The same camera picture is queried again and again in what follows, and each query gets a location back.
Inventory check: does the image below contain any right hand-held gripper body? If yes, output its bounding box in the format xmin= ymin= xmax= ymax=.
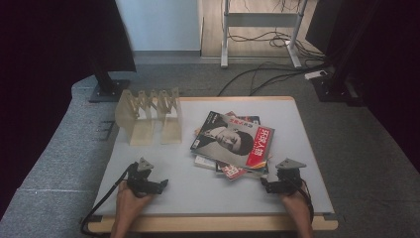
xmin=272 ymin=158 xmax=308 ymax=196

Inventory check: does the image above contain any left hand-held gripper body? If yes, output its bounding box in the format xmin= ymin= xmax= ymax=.
xmin=127 ymin=157 xmax=161 ymax=198

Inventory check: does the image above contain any red-brown magazine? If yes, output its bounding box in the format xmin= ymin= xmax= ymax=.
xmin=216 ymin=160 xmax=249 ymax=181

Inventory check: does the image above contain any black-and-white portrait magazine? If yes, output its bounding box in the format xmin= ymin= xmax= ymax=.
xmin=190 ymin=110 xmax=275 ymax=171

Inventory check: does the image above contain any dark blue illustrated magazine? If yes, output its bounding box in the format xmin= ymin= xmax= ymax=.
xmin=216 ymin=111 xmax=269 ymax=177

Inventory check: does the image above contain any wooden expanding book rack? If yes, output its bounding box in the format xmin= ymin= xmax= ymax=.
xmin=114 ymin=87 xmax=183 ymax=147

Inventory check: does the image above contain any person's left hand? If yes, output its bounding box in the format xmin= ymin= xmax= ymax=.
xmin=113 ymin=180 xmax=154 ymax=228

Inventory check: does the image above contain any person's right hand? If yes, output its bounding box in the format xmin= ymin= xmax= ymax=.
xmin=280 ymin=191 xmax=313 ymax=226

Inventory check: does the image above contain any black stand with floor base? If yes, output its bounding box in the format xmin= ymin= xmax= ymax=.
xmin=310 ymin=0 xmax=366 ymax=107

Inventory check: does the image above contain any white power strip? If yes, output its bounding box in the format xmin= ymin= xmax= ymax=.
xmin=304 ymin=69 xmax=329 ymax=81

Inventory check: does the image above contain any dark curtain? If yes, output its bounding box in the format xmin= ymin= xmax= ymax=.
xmin=0 ymin=0 xmax=138 ymax=219

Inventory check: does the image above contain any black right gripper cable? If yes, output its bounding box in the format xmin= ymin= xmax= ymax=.
xmin=298 ymin=178 xmax=315 ymax=226

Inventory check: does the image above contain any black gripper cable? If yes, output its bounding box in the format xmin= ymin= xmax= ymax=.
xmin=298 ymin=178 xmax=315 ymax=226
xmin=80 ymin=163 xmax=134 ymax=237

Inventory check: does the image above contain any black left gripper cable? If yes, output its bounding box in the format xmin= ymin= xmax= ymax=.
xmin=80 ymin=163 xmax=134 ymax=237

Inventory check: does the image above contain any black stand with base plate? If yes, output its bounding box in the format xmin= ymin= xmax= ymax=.
xmin=88 ymin=60 xmax=132 ymax=103

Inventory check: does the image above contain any long black floor cable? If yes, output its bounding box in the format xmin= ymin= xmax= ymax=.
xmin=216 ymin=60 xmax=330 ymax=97

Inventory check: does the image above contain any black cable bundle under desk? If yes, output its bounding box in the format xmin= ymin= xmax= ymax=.
xmin=227 ymin=30 xmax=326 ymax=62

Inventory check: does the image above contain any white metal desk frame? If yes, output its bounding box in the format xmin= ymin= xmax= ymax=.
xmin=220 ymin=0 xmax=310 ymax=69

